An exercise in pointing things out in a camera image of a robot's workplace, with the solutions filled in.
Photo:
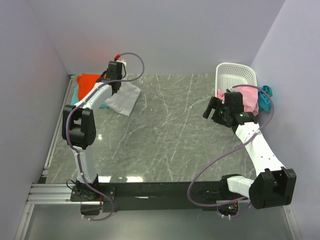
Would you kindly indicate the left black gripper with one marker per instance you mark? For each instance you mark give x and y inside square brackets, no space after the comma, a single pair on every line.
[121,76]

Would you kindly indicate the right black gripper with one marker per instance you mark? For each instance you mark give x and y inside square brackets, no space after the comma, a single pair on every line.
[213,104]

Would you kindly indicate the white t shirt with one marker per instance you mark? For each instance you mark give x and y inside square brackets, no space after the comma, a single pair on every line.
[125,99]

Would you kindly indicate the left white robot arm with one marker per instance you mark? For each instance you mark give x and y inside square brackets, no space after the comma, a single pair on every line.
[79,128]

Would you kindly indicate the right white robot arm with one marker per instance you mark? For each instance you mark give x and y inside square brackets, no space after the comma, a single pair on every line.
[274,183]

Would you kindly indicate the folded orange t shirt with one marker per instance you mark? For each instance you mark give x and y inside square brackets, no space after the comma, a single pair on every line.
[86,83]

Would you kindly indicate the white plastic laundry basket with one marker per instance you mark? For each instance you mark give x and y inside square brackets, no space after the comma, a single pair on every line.
[229,74]

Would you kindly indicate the pink t shirt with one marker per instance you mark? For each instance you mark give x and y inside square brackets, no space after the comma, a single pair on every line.
[249,98]

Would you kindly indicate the folded light blue t shirt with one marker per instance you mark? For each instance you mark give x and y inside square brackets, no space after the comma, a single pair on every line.
[75,98]

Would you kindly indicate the teal t shirt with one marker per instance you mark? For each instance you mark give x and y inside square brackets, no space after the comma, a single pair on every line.
[263,101]

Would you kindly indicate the black base crossbar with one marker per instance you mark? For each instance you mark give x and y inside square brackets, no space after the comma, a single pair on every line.
[149,196]

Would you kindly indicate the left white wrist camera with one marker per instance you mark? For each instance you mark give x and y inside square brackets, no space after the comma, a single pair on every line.
[120,60]

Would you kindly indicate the aluminium frame rail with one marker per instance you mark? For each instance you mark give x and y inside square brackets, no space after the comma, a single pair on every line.
[60,194]

